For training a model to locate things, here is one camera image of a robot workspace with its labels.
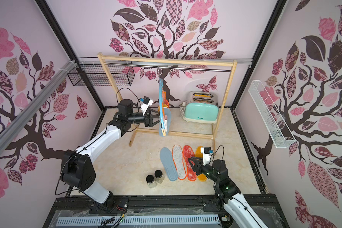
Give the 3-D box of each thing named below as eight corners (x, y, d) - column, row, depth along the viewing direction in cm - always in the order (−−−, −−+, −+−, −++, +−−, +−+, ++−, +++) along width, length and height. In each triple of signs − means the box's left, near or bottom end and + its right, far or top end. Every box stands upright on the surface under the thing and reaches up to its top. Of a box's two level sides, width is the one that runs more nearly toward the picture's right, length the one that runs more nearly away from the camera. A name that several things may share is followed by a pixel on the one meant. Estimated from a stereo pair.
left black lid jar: (148, 188, 81) (145, 183, 73) (149, 180, 84) (146, 174, 76) (155, 188, 81) (153, 183, 73) (156, 180, 84) (154, 174, 76)
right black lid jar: (156, 183, 83) (154, 178, 75) (156, 175, 86) (154, 169, 78) (163, 183, 83) (162, 178, 75) (164, 175, 86) (163, 169, 78)
